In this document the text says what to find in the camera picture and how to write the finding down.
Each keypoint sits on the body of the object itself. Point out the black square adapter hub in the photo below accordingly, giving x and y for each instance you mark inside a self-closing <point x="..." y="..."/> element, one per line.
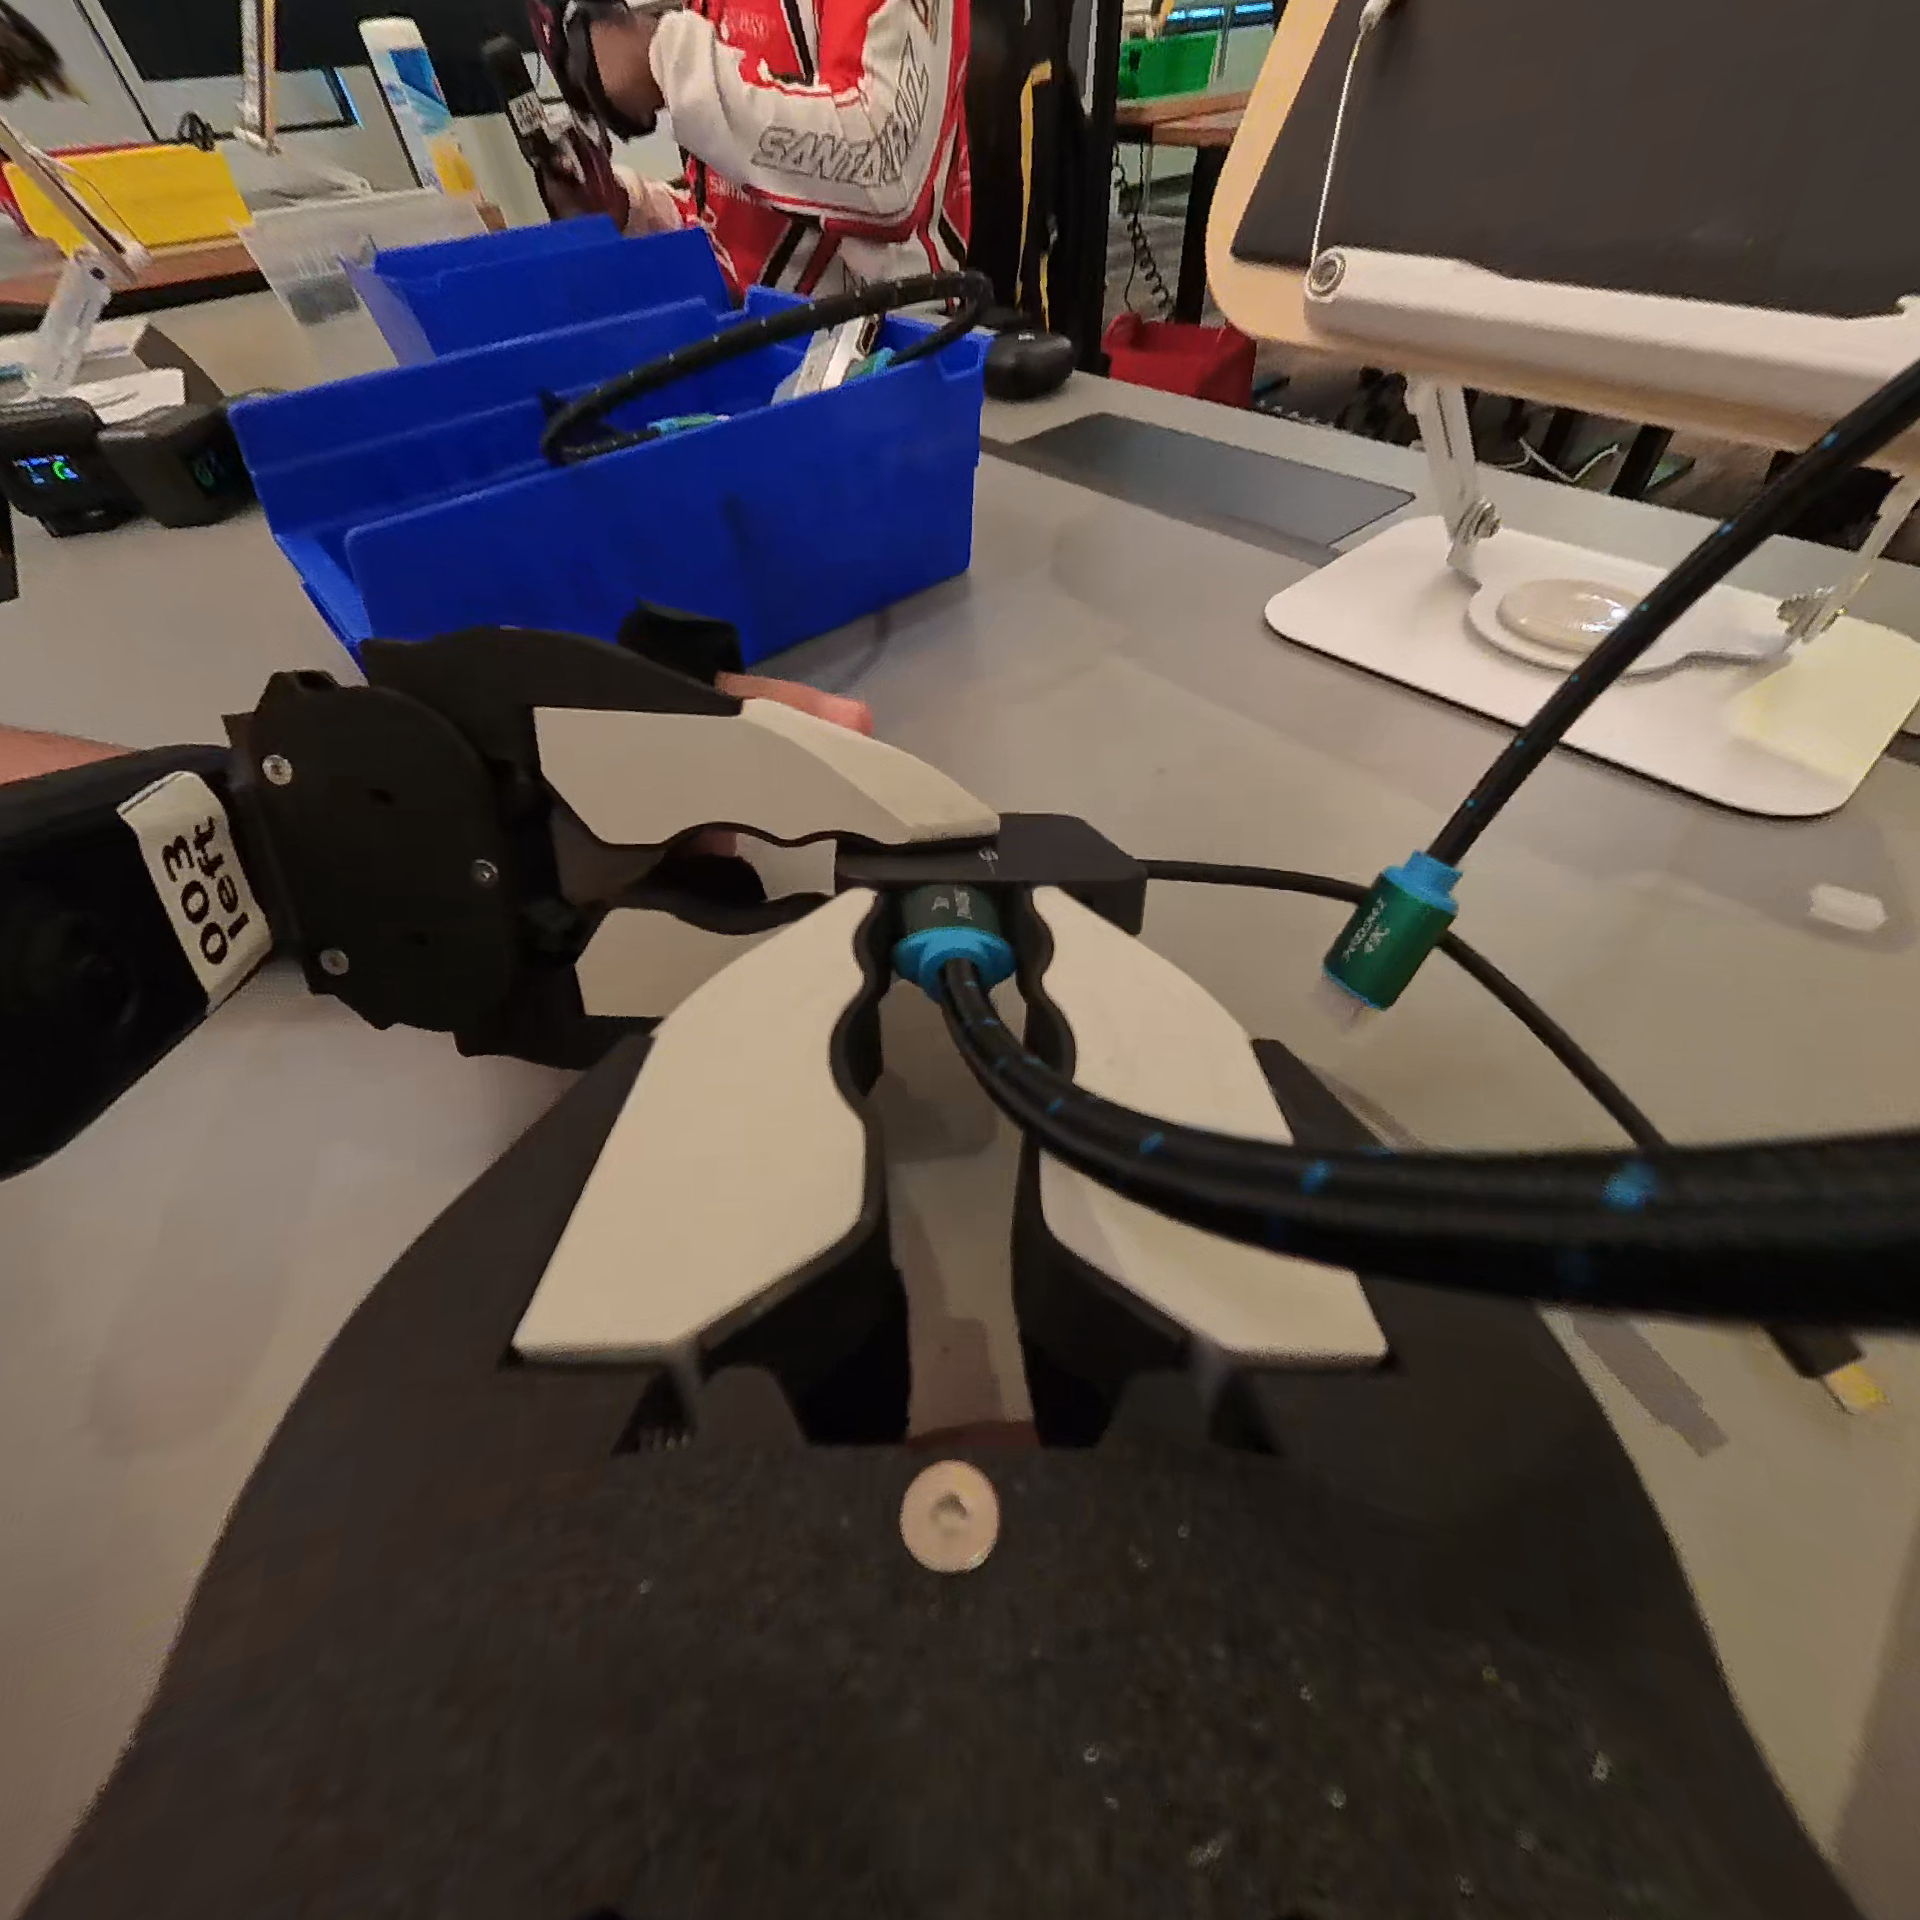
<point x="1050" y="862"/>

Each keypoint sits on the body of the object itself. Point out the black pouch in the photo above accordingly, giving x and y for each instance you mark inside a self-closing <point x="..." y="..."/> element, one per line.
<point x="1027" y="369"/>

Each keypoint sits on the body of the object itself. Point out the pale yellow sticky note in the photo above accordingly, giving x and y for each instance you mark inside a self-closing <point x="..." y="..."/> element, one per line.
<point x="1815" y="697"/>

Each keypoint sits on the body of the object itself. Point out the black electronic device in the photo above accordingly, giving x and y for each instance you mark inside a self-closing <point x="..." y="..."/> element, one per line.
<point x="173" y="457"/>
<point x="54" y="480"/>

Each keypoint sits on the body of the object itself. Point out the small white plastic piece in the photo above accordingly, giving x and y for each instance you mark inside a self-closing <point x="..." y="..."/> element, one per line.
<point x="1845" y="908"/>

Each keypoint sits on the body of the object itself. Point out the computer monitor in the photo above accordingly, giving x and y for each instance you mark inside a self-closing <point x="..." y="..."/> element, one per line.
<point x="195" y="44"/>

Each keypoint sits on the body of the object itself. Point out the black bag yellow trim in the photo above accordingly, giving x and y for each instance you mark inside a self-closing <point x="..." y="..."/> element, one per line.
<point x="1050" y="182"/>

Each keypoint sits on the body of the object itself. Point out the white blue bottle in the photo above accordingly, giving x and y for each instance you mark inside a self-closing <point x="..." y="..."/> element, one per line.
<point x="411" y="90"/>

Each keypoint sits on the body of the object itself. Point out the wood framed black board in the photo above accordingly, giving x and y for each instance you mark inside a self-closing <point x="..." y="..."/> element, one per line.
<point x="1576" y="135"/>

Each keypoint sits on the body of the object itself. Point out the white tablet stand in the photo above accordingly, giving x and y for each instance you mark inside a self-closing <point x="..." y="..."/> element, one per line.
<point x="1425" y="628"/>

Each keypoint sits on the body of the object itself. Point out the person in red white jacket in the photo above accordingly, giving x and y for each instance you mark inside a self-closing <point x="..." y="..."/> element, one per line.
<point x="809" y="148"/>

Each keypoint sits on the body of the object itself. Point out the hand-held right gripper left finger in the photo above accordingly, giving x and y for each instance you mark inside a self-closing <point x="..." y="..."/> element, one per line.
<point x="704" y="1170"/>

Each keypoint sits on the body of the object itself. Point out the blue storage bin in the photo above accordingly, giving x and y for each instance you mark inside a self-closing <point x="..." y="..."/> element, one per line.
<point x="525" y="284"/>
<point x="675" y="523"/>

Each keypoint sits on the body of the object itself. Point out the person's left hand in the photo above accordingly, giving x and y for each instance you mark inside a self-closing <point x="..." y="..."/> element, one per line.
<point x="802" y="703"/>

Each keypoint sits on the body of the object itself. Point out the green storage box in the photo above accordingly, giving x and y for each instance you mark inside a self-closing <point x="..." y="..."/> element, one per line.
<point x="1170" y="62"/>

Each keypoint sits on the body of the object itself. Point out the yellow tray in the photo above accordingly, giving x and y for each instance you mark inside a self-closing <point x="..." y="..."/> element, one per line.
<point x="150" y="195"/>

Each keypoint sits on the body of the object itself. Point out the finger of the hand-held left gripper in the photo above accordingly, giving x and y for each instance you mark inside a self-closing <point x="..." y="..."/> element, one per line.
<point x="704" y="967"/>
<point x="779" y="774"/>

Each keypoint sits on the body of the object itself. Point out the red box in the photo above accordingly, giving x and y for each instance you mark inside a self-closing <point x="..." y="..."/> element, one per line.
<point x="1185" y="359"/>

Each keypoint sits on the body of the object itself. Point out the person's left forearm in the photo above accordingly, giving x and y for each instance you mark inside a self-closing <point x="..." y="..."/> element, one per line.
<point x="59" y="755"/>

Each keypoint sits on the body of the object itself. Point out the wooden side table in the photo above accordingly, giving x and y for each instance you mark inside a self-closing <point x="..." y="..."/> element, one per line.
<point x="1185" y="118"/>

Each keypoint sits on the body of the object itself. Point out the clear plastic container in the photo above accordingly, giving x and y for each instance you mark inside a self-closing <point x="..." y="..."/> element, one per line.
<point x="306" y="264"/>

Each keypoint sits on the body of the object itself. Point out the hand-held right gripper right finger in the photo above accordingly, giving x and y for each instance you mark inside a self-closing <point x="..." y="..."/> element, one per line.
<point x="1170" y="1035"/>

